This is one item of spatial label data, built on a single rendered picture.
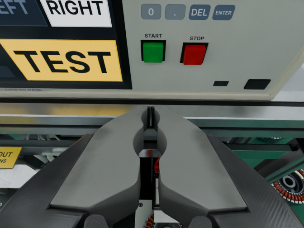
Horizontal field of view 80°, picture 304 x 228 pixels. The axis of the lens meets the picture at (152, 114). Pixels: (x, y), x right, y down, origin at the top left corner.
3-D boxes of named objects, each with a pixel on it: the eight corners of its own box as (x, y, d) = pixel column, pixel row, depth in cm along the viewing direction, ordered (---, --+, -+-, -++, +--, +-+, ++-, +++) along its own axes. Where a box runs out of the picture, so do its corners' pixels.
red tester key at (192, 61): (201, 65, 18) (206, 49, 16) (182, 65, 18) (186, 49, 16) (200, 58, 18) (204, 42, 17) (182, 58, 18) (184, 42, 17)
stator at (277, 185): (294, 215, 47) (304, 213, 44) (254, 182, 52) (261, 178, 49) (311, 185, 52) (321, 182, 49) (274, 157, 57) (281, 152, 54)
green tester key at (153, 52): (162, 63, 17) (163, 46, 16) (143, 63, 17) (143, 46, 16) (162, 56, 18) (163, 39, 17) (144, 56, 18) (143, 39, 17)
